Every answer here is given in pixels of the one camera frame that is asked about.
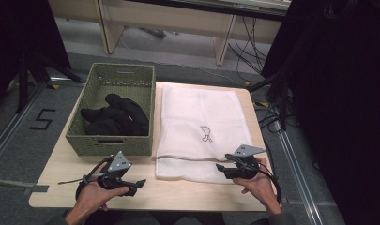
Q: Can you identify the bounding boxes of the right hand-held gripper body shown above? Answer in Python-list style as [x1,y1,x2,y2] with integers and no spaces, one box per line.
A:
[223,143,266,180]

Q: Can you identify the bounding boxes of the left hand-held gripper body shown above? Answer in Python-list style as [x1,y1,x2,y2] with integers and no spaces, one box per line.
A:
[97,150,139,190]

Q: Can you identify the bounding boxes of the black clothes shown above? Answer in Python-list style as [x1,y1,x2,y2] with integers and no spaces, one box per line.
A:
[80,93,150,137]

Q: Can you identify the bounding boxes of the white mesh laundry bag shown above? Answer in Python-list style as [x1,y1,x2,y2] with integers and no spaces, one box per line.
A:
[155,84,255,186]

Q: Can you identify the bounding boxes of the green woven basket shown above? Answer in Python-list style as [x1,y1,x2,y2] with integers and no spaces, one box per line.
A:
[65,62,157,157]

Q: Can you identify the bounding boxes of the person's right hand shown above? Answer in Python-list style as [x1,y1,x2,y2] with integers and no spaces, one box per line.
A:
[232,157,282,217]

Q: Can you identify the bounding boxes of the person's left hand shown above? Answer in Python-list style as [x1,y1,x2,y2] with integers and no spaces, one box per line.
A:
[73,161,131,218]

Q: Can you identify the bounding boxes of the person's legs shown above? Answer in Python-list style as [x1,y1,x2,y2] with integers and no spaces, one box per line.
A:
[84,209,270,225]

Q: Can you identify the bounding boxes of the black stand leg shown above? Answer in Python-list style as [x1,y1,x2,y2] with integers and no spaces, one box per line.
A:
[247,74,290,131]

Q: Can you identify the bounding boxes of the grey tape strip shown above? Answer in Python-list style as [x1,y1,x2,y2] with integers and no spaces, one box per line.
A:
[0,177,50,197]

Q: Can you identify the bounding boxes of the black curtain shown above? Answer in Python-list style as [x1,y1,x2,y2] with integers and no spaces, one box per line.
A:
[261,0,380,225]
[0,0,72,106]

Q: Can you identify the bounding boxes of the black tripod stand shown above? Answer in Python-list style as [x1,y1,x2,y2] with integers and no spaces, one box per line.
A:
[14,51,86,114]

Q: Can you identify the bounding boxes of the light wooden desk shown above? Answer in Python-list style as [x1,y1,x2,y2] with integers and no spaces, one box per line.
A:
[47,0,293,67]

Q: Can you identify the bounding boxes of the right hand-held gripper black cable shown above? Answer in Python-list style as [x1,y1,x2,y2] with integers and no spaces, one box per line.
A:
[255,163,282,204]

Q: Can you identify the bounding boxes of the hand-held gripper black cable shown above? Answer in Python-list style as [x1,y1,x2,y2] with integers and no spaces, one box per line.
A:
[255,163,282,204]
[57,155,114,201]

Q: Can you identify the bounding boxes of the left hand-held gripper black cable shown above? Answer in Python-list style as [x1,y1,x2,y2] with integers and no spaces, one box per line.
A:
[57,155,114,201]

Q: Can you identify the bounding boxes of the metal floor rail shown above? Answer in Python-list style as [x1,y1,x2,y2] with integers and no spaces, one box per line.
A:
[275,123,324,225]
[0,80,50,171]

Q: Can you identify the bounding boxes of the tangle of black cables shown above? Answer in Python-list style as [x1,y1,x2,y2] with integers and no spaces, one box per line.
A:
[253,93,293,134]

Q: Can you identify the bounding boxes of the bundle of black floor cables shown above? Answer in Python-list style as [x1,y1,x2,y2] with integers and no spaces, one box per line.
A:
[227,15,274,77]

